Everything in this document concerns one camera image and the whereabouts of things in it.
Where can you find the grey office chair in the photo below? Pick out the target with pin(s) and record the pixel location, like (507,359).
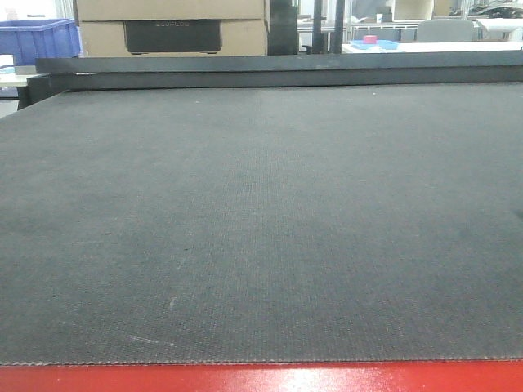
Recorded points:
(445,30)

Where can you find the blue plastic crate background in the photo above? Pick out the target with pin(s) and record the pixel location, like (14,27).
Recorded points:
(28,40)

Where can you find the black conveyor rear rail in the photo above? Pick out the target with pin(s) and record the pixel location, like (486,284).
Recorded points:
(56,75)

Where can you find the shallow blue tray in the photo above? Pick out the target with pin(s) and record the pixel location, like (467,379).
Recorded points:
(385,45)

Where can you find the dark grey conveyor belt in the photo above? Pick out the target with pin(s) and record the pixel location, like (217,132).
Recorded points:
(263,225)

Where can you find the black vertical panel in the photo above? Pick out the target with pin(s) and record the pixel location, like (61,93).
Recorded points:
(283,36)

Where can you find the upper cardboard box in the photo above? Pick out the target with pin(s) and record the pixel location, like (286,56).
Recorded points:
(106,10)

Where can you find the white background table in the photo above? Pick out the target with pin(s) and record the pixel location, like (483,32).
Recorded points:
(419,47)

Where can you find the black vertical post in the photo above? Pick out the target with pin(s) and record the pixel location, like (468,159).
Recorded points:
(338,27)

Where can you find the red conveyor front edge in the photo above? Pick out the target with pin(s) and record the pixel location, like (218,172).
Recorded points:
(389,376)

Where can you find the lower cardboard box black print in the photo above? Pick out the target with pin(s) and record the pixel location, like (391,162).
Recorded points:
(238,38)

